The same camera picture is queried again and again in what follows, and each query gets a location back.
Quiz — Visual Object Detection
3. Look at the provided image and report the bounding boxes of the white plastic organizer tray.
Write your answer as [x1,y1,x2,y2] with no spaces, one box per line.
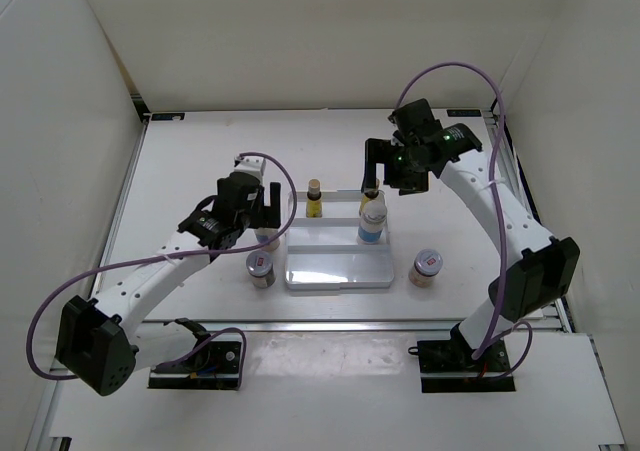
[284,190,394,292]

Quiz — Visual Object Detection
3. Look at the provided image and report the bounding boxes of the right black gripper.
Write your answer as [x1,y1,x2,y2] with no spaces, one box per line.
[361,139,428,197]

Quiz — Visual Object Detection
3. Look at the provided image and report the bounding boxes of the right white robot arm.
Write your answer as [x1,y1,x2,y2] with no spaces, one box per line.
[362,124,580,371]

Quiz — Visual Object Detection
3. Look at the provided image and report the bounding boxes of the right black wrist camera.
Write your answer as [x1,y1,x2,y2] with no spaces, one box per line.
[388,98,443,146]

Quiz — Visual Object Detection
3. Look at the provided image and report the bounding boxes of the silver-lid blue-label shaker jar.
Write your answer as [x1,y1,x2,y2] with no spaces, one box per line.
[357,200,388,245]

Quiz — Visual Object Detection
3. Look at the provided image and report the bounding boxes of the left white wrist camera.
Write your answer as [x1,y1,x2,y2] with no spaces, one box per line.
[234,155,266,182]

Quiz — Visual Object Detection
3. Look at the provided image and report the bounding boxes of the yellow bottle cork cap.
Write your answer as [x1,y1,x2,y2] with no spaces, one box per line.
[306,179,322,218]
[359,189,379,215]

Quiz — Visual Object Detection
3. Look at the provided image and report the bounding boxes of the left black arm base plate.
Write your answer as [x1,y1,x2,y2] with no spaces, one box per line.
[147,318,248,391]

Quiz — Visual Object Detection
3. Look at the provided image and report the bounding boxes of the silver-lid pink-label shaker jar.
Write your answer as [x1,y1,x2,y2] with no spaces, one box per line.
[254,228,280,252]

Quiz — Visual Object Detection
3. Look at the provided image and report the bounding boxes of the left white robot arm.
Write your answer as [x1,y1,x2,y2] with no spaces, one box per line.
[55,171,281,396]

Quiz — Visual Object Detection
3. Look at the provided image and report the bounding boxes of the white-lid spice jar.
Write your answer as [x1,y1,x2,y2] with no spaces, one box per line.
[246,250,276,289]
[408,248,443,288]

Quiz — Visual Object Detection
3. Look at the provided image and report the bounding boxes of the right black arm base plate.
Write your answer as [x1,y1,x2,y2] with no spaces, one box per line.
[408,340,516,394]

